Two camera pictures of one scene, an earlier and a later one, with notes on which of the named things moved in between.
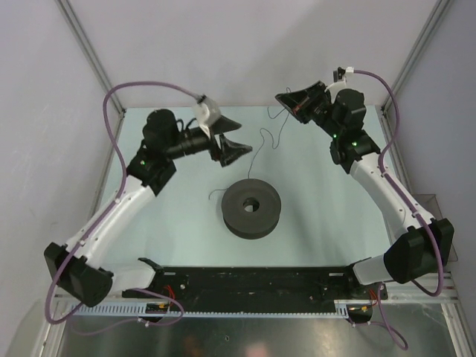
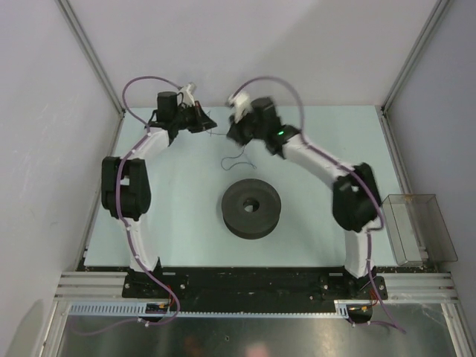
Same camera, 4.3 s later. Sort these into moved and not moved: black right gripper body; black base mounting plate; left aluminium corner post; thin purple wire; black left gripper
Moved: black right gripper body; thin purple wire; black left gripper
Not moved: left aluminium corner post; black base mounting plate
